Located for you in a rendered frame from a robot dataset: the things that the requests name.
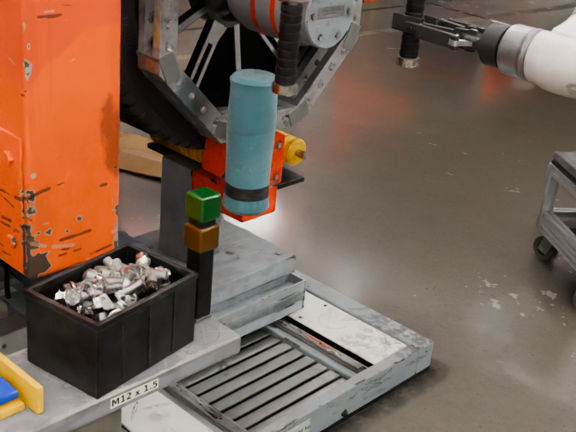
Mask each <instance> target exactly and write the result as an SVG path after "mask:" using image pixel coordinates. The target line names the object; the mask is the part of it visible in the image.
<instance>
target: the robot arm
mask: <svg viewBox="0 0 576 432"><path fill-rule="evenodd" d="M392 29H396V30H400V31H402V32H406V33H411V34H415V35H416V38H417V39H421V40H425V41H428V42H430V43H433V44H437V45H441V46H444V47H446V48H448V49H450V50H452V51H457V50H458V48H460V49H464V50H465V51H469V52H475V51H477V53H478V56H479V59H480V61H481V62H482V63H483V64H486V65H488V66H492V67H495V68H498V69H499V70H500V72H502V74H504V75H510V76H512V77H515V78H519V79H521V80H522V81H529V82H531V83H534V84H535V85H537V86H538V87H540V88H542V89H543V90H545V91H548V92H550V93H554V94H557V95H560V96H563V97H567V98H570V99H576V8H575V10H574V12H573V13H572V14H571V15H570V17H569V18H568V19H567V20H566V21H564V22H563V23H562V24H560V25H559V26H557V27H554V28H553V29H552V31H546V30H543V29H541V28H534V27H528V26H525V25H521V24H515V25H512V26H508V25H504V24H500V23H497V22H496V23H492V24H490V25H489V26H488V27H482V26H478V25H475V24H471V23H468V22H464V21H457V20H454V19H452V18H449V19H447V20H445V19H439V18H438V17H434V16H431V15H426V14H424V18H421V19H419V18H416V17H413V16H409V15H403V14H400V13H397V12H395V13H393V21H392Z"/></svg>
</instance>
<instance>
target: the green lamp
mask: <svg viewBox="0 0 576 432"><path fill-rule="evenodd" d="M220 208H221V194H220V193H218V192H216V191H214V190H212V189H210V188H208V187H200V188H198V189H192V190H190V191H188V192H186V199H185V215H186V216H188V217H190V218H192V219H194V220H195V221H197V222H199V223H205V222H208V221H210V220H213V219H217V218H219V217H220Z"/></svg>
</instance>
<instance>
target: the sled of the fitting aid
mask: <svg viewBox="0 0 576 432"><path fill-rule="evenodd" d="M306 284H307V280H306V279H303V278H301V277H299V276H298V275H296V274H294V273H289V274H287V275H285V276H283V277H281V278H278V279H275V280H273V281H270V282H268V283H266V284H264V285H260V286H258V287H256V288H254V289H252V290H249V291H246V292H244V293H242V294H239V295H237V296H235V297H232V298H229V299H227V300H225V301H223V302H221V303H217V304H215V305H213V306H211V310H210V313H211V314H212V318H213V319H214V320H216V321H218V322H220V323H221V324H223V325H224V326H226V327H228V328H230V329H231V330H232V331H234V332H236V333H238V334H240V335H241V337H242V336H244V335H246V334H248V333H251V332H253V331H254V330H257V329H259V328H261V327H264V326H266V325H268V324H270V323H272V322H274V321H277V320H279V319H281V318H283V317H285V316H287V315H290V314H292V313H294V312H296V311H298V310H300V309H303V308H304V299H305V292H306Z"/></svg>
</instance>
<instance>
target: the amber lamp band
mask: <svg viewBox="0 0 576 432"><path fill-rule="evenodd" d="M183 244H184V246H186V247H188V248H189V249H192V250H194V251H195V252H196V253H198V254H202V253H205V252H208V251H210V250H212V249H216V248H218V246H219V225H218V224H215V225H211V226H209V227H207V228H204V229H200V228H198V227H196V226H194V225H192V224H190V223H189V222H186V223H185V224H184V238H183Z"/></svg>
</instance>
